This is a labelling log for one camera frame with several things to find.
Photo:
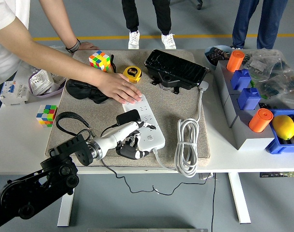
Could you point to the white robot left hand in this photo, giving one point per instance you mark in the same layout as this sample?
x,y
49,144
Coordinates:
x,y
115,136

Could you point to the person's right hand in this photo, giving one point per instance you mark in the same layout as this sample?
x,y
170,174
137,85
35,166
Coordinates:
x,y
117,87

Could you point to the person's left hand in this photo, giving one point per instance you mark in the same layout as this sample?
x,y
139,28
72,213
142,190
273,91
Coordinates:
x,y
85,46

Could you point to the black power adapter plug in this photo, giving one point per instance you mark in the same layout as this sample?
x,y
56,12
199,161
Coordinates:
x,y
127,116

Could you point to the white power strip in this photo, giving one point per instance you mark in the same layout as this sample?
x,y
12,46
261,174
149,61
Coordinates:
x,y
151,142

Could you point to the person's right forearm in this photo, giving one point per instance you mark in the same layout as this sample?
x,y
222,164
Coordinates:
x,y
72,68

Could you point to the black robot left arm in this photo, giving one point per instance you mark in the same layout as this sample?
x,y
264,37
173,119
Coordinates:
x,y
28,191

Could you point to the person's left forearm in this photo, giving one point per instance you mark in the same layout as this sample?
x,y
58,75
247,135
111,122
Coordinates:
x,y
58,21

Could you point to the black wristband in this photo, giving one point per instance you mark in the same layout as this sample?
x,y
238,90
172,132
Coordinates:
x,y
73,46

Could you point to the large Rubik's cube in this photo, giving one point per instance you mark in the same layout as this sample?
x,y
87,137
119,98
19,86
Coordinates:
x,y
98,61

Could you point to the black cloth pouch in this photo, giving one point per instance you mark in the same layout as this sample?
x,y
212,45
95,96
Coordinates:
x,y
79,89

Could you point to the grey-brown mat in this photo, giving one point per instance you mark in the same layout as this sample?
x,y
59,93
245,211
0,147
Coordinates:
x,y
166,116

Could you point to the person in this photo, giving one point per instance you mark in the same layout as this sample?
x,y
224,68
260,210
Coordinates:
x,y
131,14
244,19
3,12

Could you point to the black electronic device case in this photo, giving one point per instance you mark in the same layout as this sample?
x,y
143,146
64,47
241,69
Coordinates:
x,y
173,65

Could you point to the purple tray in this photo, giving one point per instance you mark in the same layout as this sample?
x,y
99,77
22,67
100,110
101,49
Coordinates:
x,y
44,95

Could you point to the small Rubik's cube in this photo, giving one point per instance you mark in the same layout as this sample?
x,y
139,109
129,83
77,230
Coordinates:
x,y
46,115

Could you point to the white circuit breaker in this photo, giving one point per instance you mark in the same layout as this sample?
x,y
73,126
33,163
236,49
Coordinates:
x,y
14,93

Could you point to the white table leg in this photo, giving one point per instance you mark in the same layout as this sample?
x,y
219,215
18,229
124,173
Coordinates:
x,y
239,198
65,212

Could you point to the light blue bowl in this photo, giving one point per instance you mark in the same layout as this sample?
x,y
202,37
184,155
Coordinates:
x,y
209,63

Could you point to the dark circuit boards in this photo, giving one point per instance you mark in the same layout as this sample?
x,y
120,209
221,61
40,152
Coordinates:
x,y
218,53

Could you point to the black chair caster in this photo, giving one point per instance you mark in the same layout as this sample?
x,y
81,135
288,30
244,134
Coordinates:
x,y
199,4

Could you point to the orange cylinder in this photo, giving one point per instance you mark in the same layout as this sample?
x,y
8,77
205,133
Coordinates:
x,y
234,61
260,120

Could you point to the blue block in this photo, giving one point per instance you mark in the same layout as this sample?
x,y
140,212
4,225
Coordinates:
x,y
249,99
241,79

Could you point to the grey block stand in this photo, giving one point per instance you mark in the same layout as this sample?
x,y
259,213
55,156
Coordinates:
x,y
248,142

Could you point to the green plastic piece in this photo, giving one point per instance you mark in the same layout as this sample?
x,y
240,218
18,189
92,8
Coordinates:
x,y
264,96
252,83

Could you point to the clear bag of parts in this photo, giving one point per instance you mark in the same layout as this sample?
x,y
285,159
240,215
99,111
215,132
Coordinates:
x,y
282,89
257,64

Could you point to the blue plastic bin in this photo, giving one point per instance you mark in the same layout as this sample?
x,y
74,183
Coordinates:
x,y
274,145

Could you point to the black table control panel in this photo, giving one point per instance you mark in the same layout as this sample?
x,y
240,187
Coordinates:
x,y
278,174

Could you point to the yellow lemon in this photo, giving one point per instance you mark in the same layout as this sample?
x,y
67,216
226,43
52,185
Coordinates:
x,y
284,126

